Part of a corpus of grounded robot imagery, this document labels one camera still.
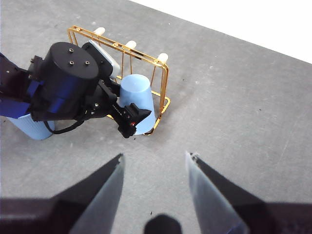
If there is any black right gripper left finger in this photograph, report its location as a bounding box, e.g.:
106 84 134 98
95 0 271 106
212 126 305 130
0 153 125 234

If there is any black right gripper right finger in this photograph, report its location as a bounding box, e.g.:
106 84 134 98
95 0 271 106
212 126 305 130
186 151 312 234

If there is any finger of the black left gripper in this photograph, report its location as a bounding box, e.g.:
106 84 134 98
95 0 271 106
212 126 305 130
99 78 121 99
130 102 152 129

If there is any blue ribbed plastic cup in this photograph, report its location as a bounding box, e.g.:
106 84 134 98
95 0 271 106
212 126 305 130
4 113 56 141
118 74 156 136

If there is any pale grey camera box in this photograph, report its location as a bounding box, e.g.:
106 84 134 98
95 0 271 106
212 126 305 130
81 40 121 79

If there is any gold wire cup rack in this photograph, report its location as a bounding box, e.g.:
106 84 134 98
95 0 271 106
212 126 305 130
67 24 171 136

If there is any black cable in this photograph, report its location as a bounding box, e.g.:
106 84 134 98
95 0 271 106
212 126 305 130
43 116 86 135

